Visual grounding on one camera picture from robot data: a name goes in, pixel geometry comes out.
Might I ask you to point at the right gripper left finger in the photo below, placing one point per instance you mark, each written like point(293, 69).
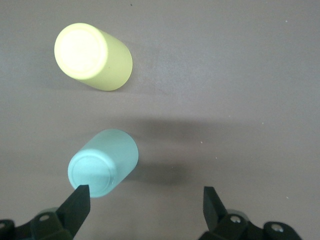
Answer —
point(62, 220)

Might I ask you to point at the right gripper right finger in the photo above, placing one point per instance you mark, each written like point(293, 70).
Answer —
point(217, 220)

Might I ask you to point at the mint green plastic cup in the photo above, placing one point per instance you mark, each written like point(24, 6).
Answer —
point(107, 160)

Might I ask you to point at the yellow plastic cup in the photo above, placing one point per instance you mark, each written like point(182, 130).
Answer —
point(100, 62)

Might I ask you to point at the brown paper table cover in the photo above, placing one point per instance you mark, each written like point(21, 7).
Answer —
point(225, 75)

